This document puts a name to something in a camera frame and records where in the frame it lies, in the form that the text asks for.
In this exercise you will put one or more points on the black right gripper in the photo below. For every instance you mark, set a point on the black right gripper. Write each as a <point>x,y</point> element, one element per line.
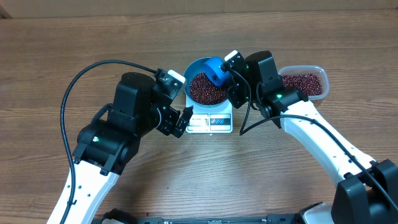
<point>237,100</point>

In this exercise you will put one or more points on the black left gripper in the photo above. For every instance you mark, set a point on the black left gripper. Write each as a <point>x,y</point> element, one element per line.
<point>166,126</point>

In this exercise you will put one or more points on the blue metal bowl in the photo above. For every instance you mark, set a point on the blue metal bowl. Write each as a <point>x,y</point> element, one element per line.
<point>193,69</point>

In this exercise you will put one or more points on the blue plastic scoop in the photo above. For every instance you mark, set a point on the blue plastic scoop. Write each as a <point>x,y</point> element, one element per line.
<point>212,69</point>

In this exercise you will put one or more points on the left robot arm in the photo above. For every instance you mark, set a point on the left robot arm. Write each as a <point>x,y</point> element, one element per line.
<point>105,146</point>

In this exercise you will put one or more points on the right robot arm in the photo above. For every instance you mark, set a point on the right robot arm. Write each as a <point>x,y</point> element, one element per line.
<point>366,190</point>

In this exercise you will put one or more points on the red beans in bowl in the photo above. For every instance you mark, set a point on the red beans in bowl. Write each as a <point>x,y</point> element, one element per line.
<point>204,92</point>

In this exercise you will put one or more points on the white digital kitchen scale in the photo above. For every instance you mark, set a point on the white digital kitchen scale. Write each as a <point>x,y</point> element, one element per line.
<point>210,119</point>

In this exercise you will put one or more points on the red beans in container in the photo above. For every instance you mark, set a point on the red beans in container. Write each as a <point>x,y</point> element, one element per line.
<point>309,83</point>

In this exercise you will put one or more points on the clear plastic bean container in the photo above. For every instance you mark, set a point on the clear plastic bean container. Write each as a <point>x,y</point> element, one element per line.
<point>305,69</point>

